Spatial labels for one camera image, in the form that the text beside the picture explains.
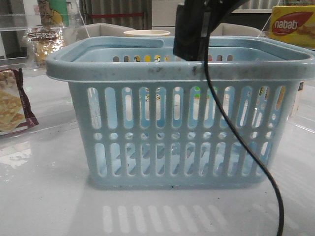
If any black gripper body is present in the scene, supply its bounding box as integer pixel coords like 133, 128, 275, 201
173, 0, 246, 61

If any clear bread package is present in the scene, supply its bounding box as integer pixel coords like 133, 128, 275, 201
23, 26, 66, 67

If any light blue plastic basket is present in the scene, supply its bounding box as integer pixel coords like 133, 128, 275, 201
46, 36, 315, 188

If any grey sofa chair right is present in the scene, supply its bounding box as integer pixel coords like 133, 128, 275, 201
211, 23, 261, 37

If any grey sofa chair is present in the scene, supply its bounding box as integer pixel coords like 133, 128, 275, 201
63, 23, 134, 46
211, 23, 261, 37

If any white cabinet background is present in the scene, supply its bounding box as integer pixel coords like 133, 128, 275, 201
152, 0, 180, 27

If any cream paper cup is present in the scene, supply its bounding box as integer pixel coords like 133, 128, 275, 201
123, 29, 170, 37

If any yellow nabati wafer box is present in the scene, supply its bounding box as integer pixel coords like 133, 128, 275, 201
268, 5, 315, 49

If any grey sofa chair left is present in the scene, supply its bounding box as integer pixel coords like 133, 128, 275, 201
63, 23, 134, 46

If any green cartoon drink bottle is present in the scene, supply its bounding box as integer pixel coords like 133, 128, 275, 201
37, 0, 69, 27

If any clear acrylic shelf left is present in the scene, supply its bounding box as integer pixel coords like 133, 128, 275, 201
0, 12, 84, 74

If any brown cracker snack package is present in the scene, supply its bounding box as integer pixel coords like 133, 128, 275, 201
0, 68, 39, 136

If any black cable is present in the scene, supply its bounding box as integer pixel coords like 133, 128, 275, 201
203, 31, 284, 236

